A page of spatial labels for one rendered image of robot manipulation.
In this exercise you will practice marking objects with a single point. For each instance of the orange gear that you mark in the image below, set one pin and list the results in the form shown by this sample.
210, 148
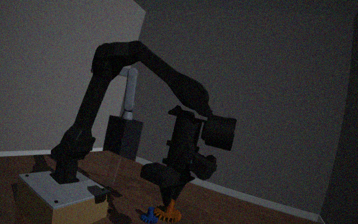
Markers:
167, 213

